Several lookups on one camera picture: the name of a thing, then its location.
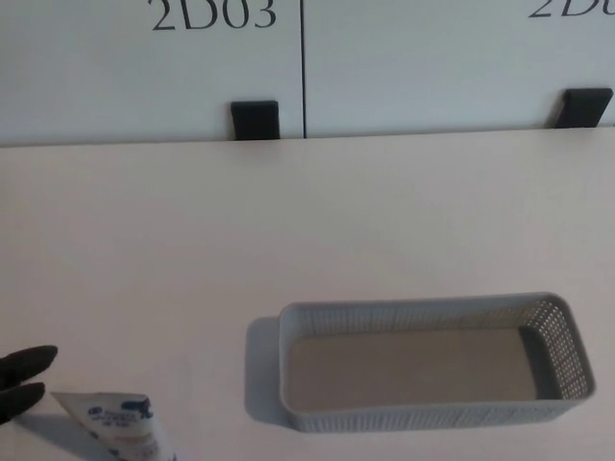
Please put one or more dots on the white shampoo tube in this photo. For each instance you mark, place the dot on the white shampoo tube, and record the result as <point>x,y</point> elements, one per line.
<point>122,422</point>

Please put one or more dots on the black panel bracket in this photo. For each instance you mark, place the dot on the black panel bracket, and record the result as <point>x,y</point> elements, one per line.
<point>580,108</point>
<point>255,120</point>

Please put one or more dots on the white partition panel 2D03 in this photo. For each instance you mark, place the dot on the white partition panel 2D03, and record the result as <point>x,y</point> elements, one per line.
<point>120,77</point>

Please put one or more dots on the grey perforated plastic basket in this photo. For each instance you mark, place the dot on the grey perforated plastic basket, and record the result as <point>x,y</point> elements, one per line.
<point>423,370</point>

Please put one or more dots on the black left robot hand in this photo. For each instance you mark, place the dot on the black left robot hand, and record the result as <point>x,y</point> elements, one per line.
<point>21,365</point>

